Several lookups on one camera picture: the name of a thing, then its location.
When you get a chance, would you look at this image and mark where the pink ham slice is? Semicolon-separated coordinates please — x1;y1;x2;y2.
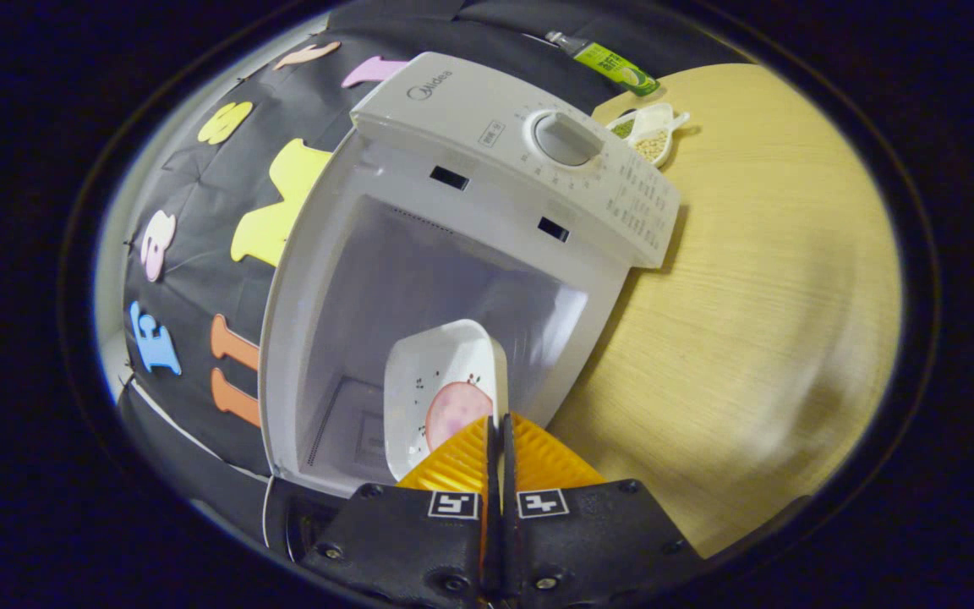
424;381;495;452

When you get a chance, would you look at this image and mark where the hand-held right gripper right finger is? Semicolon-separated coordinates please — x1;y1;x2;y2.
500;412;703;603

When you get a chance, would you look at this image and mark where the white rectangular plate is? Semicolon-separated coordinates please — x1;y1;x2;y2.
383;319;510;481

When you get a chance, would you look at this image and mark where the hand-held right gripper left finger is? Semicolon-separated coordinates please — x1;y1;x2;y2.
299;414;501;606

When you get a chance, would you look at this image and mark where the white divided dish with beans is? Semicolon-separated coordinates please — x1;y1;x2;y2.
605;102;691;168

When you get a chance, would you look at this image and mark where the green label drink bottle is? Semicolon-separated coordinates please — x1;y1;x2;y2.
545;31;661;96

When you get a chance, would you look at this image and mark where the white microwave oven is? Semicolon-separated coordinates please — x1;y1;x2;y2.
258;52;682;555

